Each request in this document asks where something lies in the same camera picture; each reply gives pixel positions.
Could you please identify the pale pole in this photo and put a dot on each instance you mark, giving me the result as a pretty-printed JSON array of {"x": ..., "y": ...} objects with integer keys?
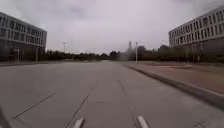
[{"x": 136, "y": 53}]

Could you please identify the grey concrete road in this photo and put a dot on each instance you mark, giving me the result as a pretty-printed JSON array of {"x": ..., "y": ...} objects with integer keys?
[{"x": 100, "y": 90}]

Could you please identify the row of trees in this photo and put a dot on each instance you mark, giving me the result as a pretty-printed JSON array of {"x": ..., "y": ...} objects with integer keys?
[{"x": 150, "y": 54}]

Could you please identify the lamp pole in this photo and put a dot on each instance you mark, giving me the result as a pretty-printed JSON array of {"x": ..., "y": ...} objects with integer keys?
[{"x": 64, "y": 47}]

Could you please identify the robot's own part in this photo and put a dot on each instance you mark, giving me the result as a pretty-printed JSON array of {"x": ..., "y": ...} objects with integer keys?
[
  {"x": 142, "y": 122},
  {"x": 78, "y": 123}
]

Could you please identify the grey kerb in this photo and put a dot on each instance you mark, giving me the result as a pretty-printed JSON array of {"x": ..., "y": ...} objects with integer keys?
[{"x": 186, "y": 87}]

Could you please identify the reddish brown pavement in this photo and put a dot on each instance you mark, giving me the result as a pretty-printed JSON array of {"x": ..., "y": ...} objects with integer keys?
[{"x": 190, "y": 75}]

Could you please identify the pale building with window rows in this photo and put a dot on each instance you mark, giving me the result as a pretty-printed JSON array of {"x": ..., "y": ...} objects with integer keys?
[{"x": 200, "y": 30}]

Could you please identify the grey building with dark base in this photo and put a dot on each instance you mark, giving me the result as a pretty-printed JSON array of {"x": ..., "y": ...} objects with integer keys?
[{"x": 18, "y": 33}]

